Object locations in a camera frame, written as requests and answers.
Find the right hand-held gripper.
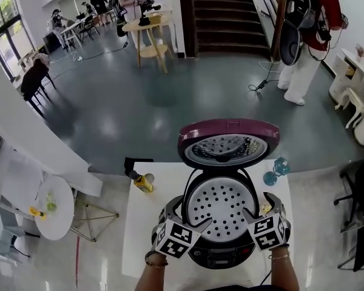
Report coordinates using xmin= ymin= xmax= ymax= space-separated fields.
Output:
xmin=241 ymin=192 xmax=292 ymax=253

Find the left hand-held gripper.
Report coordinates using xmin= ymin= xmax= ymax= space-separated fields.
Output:
xmin=153 ymin=195 xmax=214 ymax=259

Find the white perforated steamer tray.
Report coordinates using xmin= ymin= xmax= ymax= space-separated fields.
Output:
xmin=187 ymin=184 xmax=258 ymax=244

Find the person's left forearm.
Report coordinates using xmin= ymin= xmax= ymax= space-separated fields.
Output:
xmin=135 ymin=252 xmax=170 ymax=291

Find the person's right forearm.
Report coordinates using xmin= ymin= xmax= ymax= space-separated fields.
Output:
xmin=266 ymin=244 xmax=301 ymax=291

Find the teal lantern ornament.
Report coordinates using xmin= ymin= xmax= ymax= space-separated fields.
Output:
xmin=263 ymin=157 xmax=291 ymax=187

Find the white square table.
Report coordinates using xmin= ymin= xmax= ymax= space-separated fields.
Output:
xmin=121 ymin=161 xmax=294 ymax=287

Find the yellow oil bottle black cap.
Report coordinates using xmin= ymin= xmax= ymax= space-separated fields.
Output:
xmin=129 ymin=170 xmax=154 ymax=193

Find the black bag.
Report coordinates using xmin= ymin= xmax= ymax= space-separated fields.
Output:
xmin=124 ymin=157 xmax=155 ymax=178

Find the person's dark shirt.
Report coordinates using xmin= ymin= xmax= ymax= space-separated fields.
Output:
xmin=197 ymin=285 xmax=292 ymax=291

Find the maroon rice cooker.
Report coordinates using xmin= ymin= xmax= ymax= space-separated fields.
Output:
xmin=151 ymin=118 xmax=292 ymax=268

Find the round white side table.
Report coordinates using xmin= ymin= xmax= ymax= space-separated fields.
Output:
xmin=35 ymin=176 xmax=120 ymax=243

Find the small green bottle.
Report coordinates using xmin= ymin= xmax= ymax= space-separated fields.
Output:
xmin=46 ymin=192 xmax=57 ymax=212

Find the white carved stool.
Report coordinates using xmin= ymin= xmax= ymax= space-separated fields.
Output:
xmin=335 ymin=87 xmax=364 ymax=130

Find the small yellow bottle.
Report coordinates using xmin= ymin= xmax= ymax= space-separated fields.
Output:
xmin=29 ymin=206 xmax=47 ymax=221

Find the pale blue small table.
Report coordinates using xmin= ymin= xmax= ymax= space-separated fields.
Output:
xmin=0 ymin=213 xmax=31 ymax=259

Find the round wooden two-tier table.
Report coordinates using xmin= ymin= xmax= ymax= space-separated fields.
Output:
xmin=121 ymin=16 xmax=174 ymax=75

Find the dark wooden staircase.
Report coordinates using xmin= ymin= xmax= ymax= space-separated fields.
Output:
xmin=178 ymin=0 xmax=281 ymax=61

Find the dark chair with jacket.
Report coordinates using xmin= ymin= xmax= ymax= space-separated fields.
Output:
xmin=20 ymin=53 xmax=57 ymax=118

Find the black cabinet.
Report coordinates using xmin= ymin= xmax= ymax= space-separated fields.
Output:
xmin=43 ymin=30 xmax=64 ymax=54

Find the white long table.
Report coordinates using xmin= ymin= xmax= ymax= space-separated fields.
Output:
xmin=59 ymin=16 xmax=95 ymax=50

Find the thin gold bracelet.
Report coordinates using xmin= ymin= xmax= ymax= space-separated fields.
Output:
xmin=268 ymin=252 xmax=291 ymax=262

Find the beaded bracelet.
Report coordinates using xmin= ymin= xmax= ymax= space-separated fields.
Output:
xmin=144 ymin=251 xmax=169 ymax=269

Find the black power adapter cable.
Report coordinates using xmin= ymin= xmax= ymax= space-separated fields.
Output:
xmin=248 ymin=79 xmax=269 ymax=92

